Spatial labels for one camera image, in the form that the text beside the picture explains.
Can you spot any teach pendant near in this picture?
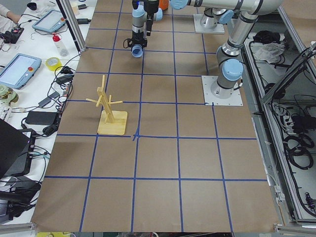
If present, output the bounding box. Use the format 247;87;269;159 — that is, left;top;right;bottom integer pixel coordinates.
0;53;41;89

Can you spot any black power adapter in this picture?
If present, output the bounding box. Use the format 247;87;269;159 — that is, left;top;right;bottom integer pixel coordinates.
25;111;58;125

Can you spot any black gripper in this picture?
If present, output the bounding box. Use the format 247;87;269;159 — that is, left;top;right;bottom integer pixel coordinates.
123;37;148;49

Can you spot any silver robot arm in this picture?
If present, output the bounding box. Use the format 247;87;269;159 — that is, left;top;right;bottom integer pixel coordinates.
170;0;283;99
123;0;283;56

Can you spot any wooden cup stand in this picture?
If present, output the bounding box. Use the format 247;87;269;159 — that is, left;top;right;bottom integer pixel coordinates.
86;75;128;135

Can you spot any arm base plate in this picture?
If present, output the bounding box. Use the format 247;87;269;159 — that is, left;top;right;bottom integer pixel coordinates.
201;76;243;106
194;14;225;34

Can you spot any light blue plastic cup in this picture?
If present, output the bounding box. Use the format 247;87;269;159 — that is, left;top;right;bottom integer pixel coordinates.
131;44;143;58

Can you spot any teach pendant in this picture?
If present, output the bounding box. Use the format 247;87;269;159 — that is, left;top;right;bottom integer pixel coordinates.
0;53;41;89
32;10;66;33

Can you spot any yellow tape roll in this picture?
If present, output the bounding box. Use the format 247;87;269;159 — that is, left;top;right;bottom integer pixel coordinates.
45;57;62;71

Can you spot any teach pendant far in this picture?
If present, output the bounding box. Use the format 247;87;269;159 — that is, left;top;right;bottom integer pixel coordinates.
32;10;66;33

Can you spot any orange bin with grey lid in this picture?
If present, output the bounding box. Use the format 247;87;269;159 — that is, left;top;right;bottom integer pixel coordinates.
158;0;169;11

